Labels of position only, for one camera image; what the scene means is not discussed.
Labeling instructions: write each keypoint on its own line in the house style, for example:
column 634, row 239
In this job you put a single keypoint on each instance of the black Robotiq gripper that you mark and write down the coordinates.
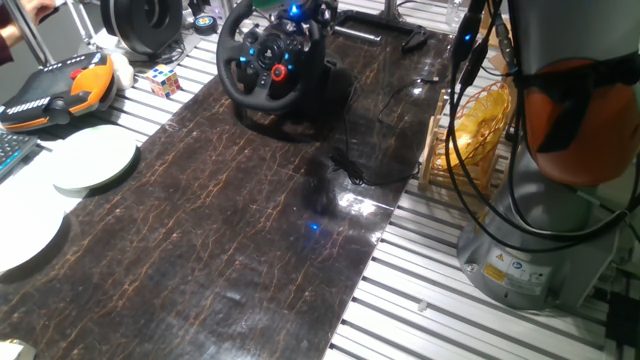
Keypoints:
column 300, row 12

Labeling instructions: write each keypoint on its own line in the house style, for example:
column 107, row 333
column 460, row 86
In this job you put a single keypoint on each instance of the black racing steering wheel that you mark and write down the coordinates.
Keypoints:
column 265, row 102

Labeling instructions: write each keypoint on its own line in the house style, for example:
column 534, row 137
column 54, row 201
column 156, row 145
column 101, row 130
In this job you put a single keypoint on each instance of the forearm in dark red sleeve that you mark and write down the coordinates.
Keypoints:
column 5, row 55

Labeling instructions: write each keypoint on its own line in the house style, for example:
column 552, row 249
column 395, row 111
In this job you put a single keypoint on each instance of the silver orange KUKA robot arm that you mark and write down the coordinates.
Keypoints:
column 525, row 225

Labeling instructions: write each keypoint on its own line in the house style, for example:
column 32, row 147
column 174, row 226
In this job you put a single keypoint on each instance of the black steering wheel base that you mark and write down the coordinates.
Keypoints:
column 335, row 95

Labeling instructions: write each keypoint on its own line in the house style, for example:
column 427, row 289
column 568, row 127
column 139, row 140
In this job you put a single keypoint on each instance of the person hand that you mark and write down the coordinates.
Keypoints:
column 40, row 7

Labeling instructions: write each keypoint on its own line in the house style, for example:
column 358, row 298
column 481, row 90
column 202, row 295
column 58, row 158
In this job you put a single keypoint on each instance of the black clamp stand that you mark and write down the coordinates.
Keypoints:
column 380, row 22

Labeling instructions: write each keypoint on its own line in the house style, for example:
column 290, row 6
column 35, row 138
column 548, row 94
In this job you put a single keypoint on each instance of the round black tape measure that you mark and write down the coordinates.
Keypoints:
column 205, row 22

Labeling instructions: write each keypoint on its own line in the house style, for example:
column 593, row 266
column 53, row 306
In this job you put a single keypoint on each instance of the Rubik's cube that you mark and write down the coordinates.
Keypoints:
column 163, row 81

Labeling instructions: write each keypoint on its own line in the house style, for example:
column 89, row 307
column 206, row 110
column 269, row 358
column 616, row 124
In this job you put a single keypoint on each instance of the black filament spool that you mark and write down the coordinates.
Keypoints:
column 130, row 25

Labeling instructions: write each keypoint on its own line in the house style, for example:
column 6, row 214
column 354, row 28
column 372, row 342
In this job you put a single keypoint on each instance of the white egg shaped object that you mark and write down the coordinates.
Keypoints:
column 124, row 70

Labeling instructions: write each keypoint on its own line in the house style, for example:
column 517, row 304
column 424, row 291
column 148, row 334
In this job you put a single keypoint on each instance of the dark brown marble mat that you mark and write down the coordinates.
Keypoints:
column 200, row 240

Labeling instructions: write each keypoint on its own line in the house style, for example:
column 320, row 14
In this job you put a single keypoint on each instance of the white plate with green rim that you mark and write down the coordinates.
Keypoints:
column 92, row 157

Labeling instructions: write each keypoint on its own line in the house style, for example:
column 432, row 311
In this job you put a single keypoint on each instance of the orange black teach pendant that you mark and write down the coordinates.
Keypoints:
column 50, row 90

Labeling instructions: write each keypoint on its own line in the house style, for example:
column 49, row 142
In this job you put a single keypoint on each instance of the white round plate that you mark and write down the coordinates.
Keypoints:
column 30, row 185
column 25, row 235

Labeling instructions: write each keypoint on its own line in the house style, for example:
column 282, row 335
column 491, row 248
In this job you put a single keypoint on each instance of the black computer keyboard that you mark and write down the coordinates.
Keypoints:
column 12, row 150

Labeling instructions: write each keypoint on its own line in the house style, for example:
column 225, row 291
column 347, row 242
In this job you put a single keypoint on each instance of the white yellow packet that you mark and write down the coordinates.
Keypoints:
column 15, row 350

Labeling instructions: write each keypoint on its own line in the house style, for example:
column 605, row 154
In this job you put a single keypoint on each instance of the yellow basket in wooden frame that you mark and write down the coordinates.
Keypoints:
column 475, row 130

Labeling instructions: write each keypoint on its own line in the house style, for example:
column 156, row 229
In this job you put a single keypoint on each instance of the aluminium profile post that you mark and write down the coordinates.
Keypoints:
column 30, row 37

